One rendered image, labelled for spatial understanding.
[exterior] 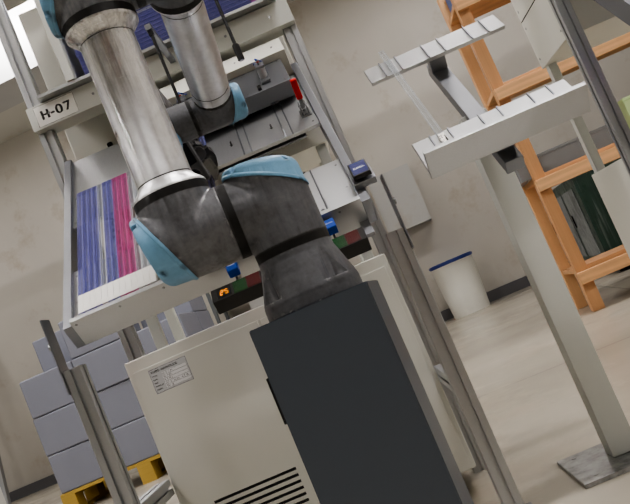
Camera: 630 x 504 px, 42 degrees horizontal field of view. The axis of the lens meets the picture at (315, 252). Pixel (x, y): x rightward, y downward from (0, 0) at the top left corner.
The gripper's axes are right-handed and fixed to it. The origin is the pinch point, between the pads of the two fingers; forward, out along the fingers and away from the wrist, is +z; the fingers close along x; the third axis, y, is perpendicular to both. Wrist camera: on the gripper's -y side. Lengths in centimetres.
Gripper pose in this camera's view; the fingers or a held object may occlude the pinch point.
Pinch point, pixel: (211, 181)
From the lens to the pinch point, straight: 192.2
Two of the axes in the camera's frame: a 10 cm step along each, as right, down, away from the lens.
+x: -8.5, 5.2, 0.6
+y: -4.1, -7.3, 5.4
